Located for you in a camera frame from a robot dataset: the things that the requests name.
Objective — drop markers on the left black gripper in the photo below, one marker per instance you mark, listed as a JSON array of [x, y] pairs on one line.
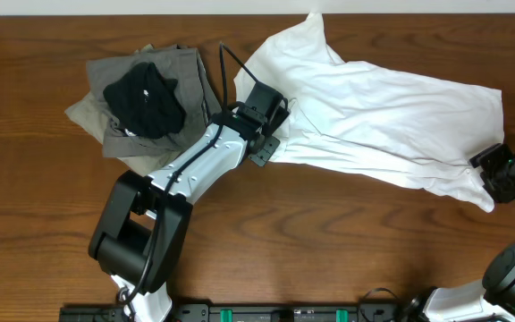
[[263, 156]]

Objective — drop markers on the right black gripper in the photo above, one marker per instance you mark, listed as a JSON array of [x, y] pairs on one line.
[[487, 158]]

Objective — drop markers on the white t-shirt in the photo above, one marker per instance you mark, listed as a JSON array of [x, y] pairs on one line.
[[410, 130]]

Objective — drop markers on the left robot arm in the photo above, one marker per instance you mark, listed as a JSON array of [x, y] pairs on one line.
[[139, 236]]

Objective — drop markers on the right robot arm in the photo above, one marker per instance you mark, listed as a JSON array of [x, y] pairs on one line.
[[491, 298]]

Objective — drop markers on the grey folded shorts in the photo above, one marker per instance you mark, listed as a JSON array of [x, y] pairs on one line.
[[193, 92]]

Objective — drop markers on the black folded garment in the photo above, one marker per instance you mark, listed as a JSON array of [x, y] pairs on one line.
[[144, 102]]

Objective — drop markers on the beige folded garment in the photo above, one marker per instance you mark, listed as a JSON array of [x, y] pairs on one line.
[[86, 114]]

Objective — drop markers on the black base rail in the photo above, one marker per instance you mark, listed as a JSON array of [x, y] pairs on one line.
[[376, 312]]

